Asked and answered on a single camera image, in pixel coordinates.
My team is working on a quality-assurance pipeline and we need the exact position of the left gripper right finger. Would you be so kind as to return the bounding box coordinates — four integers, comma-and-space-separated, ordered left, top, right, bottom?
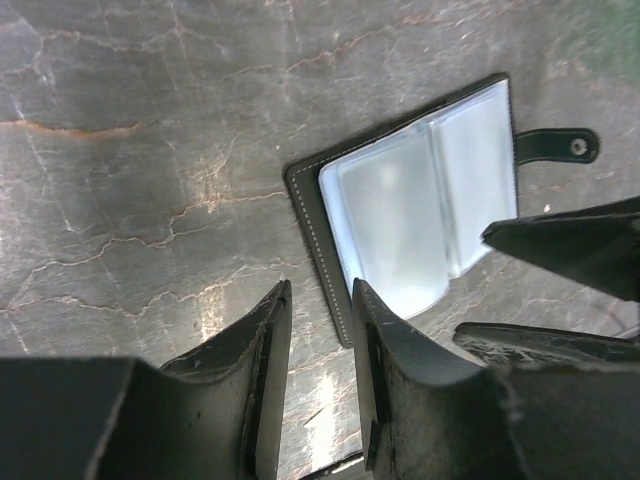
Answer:
353, 280, 639, 479

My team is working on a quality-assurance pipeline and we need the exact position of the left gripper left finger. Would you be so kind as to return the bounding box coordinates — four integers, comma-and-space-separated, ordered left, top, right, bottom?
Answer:
1, 281, 292, 479

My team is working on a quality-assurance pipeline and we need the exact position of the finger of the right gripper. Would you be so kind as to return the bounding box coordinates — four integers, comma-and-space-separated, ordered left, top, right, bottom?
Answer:
482, 197, 639, 302
453, 322, 639, 373

